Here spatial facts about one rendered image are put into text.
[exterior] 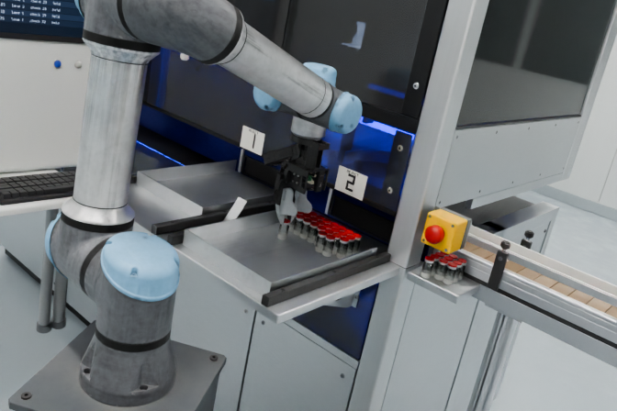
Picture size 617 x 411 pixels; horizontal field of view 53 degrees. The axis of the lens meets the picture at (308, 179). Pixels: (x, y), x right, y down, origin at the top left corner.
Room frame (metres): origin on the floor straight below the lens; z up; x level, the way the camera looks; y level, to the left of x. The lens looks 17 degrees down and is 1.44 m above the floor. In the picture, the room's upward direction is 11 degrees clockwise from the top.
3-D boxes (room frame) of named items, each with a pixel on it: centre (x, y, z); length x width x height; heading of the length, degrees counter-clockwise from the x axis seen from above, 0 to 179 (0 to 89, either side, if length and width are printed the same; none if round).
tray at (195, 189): (1.55, 0.22, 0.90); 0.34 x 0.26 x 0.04; 142
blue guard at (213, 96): (1.93, 0.56, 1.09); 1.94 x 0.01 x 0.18; 52
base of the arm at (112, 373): (0.86, 0.23, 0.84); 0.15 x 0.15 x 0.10
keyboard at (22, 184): (1.57, 0.64, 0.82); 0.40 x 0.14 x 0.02; 140
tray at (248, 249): (1.25, 0.03, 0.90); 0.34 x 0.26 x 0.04; 142
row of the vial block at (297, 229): (1.34, -0.04, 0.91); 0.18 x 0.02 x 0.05; 51
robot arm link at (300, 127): (1.32, 0.02, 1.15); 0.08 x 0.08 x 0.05
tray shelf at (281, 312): (1.39, 0.13, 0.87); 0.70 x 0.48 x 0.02; 52
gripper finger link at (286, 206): (1.30, 0.03, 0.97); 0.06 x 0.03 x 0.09; 51
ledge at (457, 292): (1.31, -0.35, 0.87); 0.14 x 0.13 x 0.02; 142
